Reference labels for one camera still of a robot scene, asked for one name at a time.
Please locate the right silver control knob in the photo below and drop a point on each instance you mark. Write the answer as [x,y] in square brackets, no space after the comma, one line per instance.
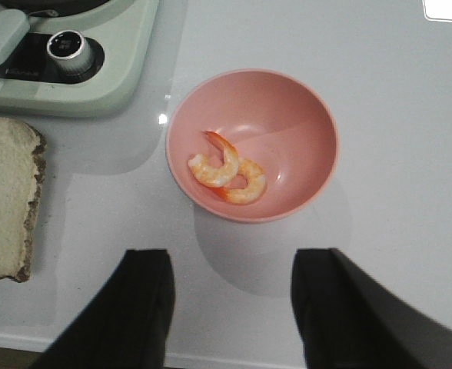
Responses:
[71,53]

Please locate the black round frying pan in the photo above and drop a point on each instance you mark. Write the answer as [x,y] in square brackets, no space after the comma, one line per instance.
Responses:
[64,6]

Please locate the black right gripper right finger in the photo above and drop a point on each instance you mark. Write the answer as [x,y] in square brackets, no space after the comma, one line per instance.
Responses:
[348,320]

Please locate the pink bowl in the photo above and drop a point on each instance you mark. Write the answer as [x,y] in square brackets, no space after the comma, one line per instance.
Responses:
[270,118]

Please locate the bread slice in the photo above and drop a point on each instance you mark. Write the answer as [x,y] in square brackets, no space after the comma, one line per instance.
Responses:
[22,172]

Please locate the orange shrimp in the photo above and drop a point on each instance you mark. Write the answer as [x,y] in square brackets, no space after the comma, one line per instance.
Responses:
[256,183]
[211,172]

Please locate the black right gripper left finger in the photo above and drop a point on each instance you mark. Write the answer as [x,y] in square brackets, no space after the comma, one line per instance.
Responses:
[126,324]

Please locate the green breakfast maker base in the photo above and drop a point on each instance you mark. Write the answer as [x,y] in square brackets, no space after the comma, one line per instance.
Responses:
[118,33]

